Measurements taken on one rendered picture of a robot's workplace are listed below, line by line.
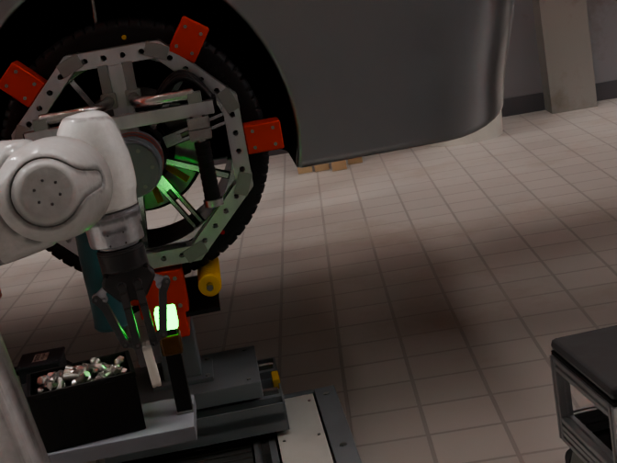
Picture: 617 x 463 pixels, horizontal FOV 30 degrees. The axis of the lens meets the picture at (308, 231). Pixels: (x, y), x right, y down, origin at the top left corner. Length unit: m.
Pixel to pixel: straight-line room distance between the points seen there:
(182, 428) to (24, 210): 1.07
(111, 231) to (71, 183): 0.62
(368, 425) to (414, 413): 0.13
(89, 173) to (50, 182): 0.05
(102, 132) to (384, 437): 1.56
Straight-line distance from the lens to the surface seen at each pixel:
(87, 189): 1.18
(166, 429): 2.17
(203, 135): 2.53
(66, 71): 2.75
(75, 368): 2.23
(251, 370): 3.05
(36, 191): 1.15
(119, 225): 1.77
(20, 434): 1.39
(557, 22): 7.67
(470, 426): 3.07
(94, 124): 1.75
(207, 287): 2.81
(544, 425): 3.03
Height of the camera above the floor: 1.25
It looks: 13 degrees down
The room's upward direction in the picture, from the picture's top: 10 degrees counter-clockwise
